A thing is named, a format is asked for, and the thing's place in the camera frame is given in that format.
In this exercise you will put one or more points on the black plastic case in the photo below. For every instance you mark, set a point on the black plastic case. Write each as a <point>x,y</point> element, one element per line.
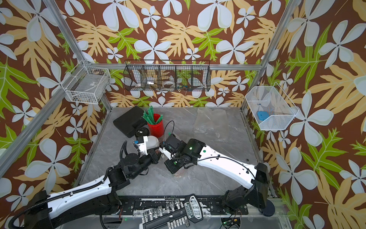
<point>129,122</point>

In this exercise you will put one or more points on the white wire basket right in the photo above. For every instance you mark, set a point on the white wire basket right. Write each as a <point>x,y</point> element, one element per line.
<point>275,101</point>

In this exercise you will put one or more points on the socket wrench set tray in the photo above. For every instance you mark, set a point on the socket wrench set tray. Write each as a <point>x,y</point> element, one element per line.
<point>176,213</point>

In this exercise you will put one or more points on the black lid red cup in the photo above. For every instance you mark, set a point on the black lid red cup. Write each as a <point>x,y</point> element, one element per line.
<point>141,132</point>

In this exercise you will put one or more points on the black mounting rail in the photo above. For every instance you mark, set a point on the black mounting rail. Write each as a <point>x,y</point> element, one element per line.
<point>212,204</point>

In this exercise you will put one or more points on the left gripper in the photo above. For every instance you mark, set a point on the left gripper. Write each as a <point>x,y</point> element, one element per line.
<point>154,156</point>

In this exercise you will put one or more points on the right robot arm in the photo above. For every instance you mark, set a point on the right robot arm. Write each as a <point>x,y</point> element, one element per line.
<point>254,179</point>

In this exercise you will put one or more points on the white wire basket left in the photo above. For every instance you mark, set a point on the white wire basket left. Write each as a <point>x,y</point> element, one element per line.
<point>86,83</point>

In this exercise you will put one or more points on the round black puck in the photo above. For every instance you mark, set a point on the round black puck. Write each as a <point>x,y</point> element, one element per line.
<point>269,210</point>

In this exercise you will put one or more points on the green wrapped straws bundle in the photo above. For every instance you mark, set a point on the green wrapped straws bundle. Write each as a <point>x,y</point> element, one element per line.
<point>148,116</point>

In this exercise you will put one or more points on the blue object in basket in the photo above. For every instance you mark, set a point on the blue object in basket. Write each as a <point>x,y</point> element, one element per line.
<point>262,115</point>

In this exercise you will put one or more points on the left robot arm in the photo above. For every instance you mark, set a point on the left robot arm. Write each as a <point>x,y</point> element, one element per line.
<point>49,211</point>

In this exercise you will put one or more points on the white lid cup front left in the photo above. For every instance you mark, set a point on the white lid cup front left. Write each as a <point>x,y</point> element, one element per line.
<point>152,142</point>

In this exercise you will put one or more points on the red straw holder cup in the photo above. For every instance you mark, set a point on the red straw holder cup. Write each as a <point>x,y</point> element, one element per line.
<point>156,130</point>

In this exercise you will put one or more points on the white wire basket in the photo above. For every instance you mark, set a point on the white wire basket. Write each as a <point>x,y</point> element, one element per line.
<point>275,101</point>
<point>86,83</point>

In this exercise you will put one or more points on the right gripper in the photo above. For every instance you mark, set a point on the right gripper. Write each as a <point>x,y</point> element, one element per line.
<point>173,165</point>

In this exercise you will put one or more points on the black wire basket centre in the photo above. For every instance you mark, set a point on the black wire basket centre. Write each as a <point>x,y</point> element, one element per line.
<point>167,75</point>

